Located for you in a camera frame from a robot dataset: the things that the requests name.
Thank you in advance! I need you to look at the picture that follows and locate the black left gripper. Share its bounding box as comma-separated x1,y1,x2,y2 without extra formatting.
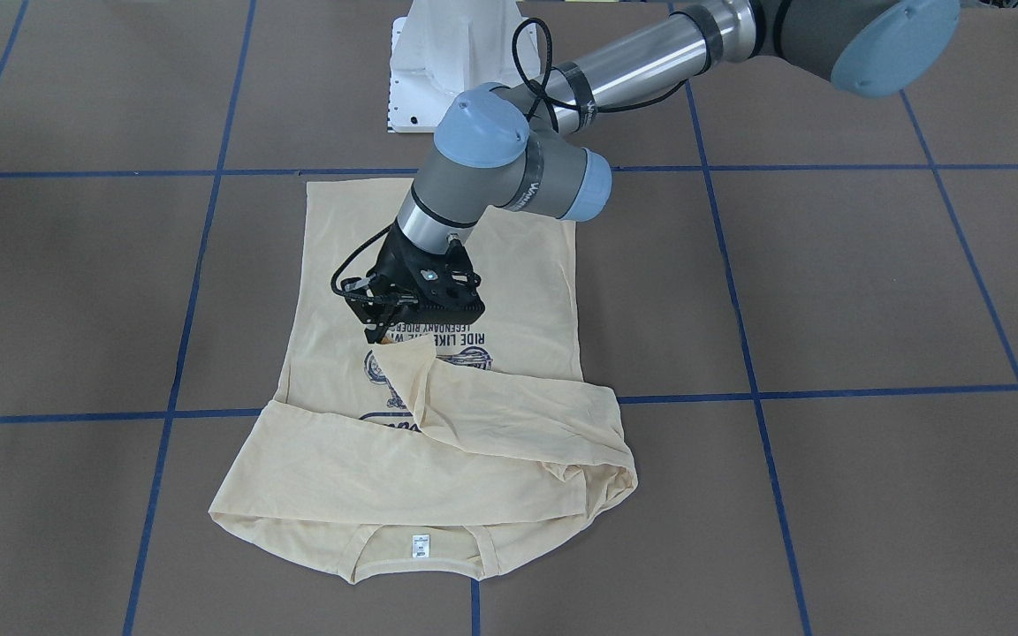
364,223,485,344

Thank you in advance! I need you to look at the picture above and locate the cream long-sleeve graphic shirt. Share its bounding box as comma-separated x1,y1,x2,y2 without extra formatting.
209,178,637,584

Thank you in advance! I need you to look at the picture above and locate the left robot arm grey silver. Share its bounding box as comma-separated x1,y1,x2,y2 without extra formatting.
330,1,961,344

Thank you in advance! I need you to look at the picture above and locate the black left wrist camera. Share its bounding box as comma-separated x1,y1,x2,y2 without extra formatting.
334,275,403,329

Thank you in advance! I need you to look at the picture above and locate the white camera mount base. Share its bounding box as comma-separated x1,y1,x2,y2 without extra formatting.
387,1,541,133

